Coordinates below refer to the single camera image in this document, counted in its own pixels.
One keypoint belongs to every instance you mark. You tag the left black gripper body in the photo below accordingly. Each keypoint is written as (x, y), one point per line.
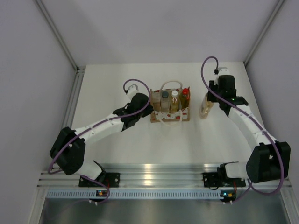
(147, 112)

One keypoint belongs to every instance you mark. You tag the grey slotted cable duct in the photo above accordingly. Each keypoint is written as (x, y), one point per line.
(140, 194)

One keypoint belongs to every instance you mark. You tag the burlap watermelon canvas bag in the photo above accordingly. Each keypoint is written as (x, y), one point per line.
(167, 118)

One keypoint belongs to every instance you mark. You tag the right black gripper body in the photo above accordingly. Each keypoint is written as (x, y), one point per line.
(214, 88)

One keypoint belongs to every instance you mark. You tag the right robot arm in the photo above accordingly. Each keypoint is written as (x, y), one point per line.
(269, 158)

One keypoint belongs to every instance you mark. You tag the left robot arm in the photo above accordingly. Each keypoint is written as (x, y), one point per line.
(68, 151)

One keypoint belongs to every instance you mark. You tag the left aluminium frame post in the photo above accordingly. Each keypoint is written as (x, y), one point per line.
(55, 31)

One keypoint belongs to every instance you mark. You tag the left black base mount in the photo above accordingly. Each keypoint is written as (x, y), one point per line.
(109, 179)

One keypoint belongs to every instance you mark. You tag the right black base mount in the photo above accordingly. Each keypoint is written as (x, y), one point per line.
(213, 180)

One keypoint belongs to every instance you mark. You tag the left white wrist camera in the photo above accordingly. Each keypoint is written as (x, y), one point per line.
(132, 91)

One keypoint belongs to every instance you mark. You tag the right aluminium frame post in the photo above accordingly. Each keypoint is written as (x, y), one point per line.
(264, 30)

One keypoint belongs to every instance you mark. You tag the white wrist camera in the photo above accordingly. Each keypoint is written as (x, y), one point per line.
(221, 71)
(132, 91)

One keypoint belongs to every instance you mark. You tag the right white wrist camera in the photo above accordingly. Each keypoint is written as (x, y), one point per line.
(221, 71)

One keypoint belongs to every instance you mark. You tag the aluminium frame post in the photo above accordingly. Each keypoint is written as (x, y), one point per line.
(55, 31)
(264, 30)

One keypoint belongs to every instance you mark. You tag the white cap amber bottle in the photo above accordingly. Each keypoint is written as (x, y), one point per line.
(205, 108)
(174, 101)

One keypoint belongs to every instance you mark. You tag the grey cap clear bottle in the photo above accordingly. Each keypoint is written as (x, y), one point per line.
(165, 101)

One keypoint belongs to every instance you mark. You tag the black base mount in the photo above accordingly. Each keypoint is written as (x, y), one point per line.
(213, 180)
(109, 179)

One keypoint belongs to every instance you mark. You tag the red cap yellow bottle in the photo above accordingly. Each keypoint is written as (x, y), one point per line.
(184, 98)

